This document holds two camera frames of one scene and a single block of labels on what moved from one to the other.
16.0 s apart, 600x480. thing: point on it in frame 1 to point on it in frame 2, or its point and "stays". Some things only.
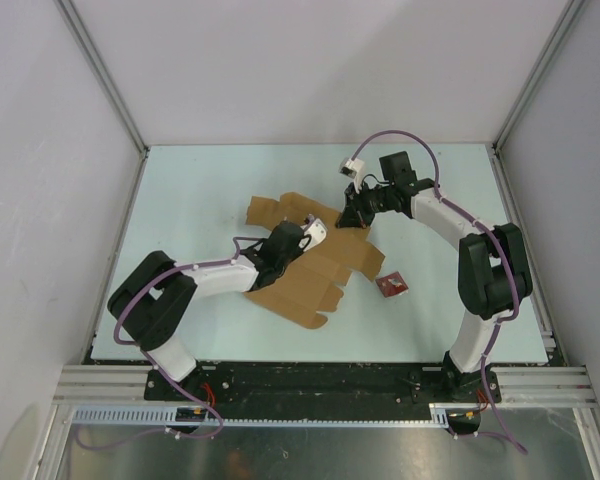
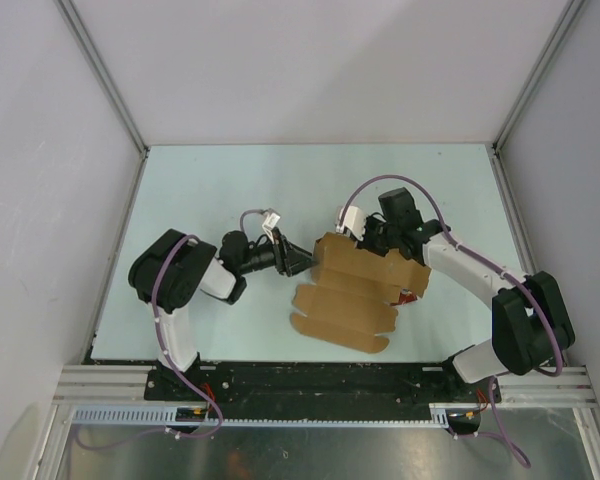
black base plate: [312, 383] stays
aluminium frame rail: [520, 386] stays
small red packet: [392, 285] to [405, 296]
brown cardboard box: [311, 285] to [349, 302]
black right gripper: [354, 214] to [365, 244]
